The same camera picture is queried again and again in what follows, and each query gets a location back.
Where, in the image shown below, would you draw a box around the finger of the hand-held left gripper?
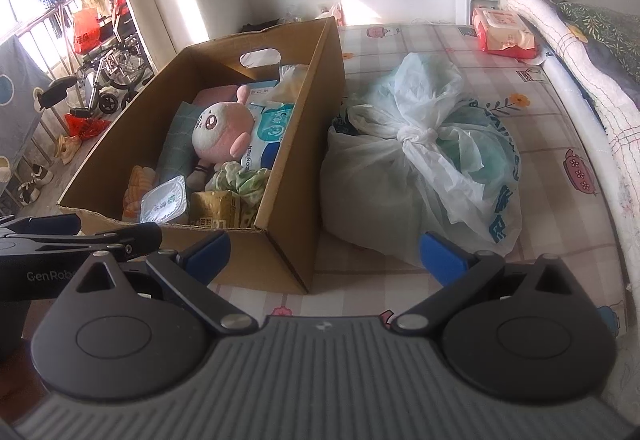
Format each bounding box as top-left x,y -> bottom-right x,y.
0,222 -> 163,302
0,214 -> 83,241

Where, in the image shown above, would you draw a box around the green scrunched cloth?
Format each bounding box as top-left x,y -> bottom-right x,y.
206,161 -> 271,208

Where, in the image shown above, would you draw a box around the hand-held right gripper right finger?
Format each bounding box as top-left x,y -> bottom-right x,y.
390,232 -> 576,336

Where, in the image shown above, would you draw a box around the red wet wipes pack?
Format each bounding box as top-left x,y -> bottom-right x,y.
471,6 -> 541,58

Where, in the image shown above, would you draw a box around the beige shoes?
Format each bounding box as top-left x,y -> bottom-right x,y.
60,135 -> 83,166

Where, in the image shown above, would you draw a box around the white water dispenser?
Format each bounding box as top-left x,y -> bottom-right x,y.
455,0 -> 506,26

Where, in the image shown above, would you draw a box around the orange plastic bag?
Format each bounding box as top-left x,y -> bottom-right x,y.
72,7 -> 101,56

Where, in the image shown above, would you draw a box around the grey quilt with yellow print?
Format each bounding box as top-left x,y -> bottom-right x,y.
582,37 -> 640,121

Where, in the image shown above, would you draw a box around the white quilted mattress pad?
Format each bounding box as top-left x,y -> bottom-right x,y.
542,52 -> 618,221

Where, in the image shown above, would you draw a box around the teal towel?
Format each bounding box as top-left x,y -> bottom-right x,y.
159,101 -> 201,181

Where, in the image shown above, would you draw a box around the gold tissue pack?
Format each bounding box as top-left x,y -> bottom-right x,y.
189,190 -> 258,231

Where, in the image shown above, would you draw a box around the white tied plastic bag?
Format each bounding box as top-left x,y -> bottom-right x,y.
320,52 -> 523,268

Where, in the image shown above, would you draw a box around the green leaf print pillow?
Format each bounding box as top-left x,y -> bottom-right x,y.
557,1 -> 640,86

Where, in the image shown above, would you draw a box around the brown cardboard box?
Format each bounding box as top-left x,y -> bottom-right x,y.
57,17 -> 347,296

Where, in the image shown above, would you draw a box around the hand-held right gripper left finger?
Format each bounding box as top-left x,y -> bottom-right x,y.
65,231 -> 262,337

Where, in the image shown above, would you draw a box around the white fleece blanket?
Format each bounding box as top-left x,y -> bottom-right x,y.
499,0 -> 640,246

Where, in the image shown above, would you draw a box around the wheelchair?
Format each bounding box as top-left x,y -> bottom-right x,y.
37,0 -> 153,121

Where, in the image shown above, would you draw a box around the small white plastic bag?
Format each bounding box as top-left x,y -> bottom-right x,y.
314,2 -> 346,27

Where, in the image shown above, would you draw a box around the orange white striped sock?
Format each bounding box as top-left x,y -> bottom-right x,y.
121,165 -> 157,222

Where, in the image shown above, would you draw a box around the grey dotted cloth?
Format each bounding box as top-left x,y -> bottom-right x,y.
0,37 -> 53,193

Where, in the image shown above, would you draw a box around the blue and white packet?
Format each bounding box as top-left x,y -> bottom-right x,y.
240,102 -> 296,171

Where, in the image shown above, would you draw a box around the pink white plush toy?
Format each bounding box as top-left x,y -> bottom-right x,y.
187,86 -> 257,188

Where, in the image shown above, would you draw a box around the white yogurt cup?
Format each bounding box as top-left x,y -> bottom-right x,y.
140,175 -> 192,224

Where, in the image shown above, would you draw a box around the red plastic bag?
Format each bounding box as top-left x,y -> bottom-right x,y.
65,115 -> 113,141

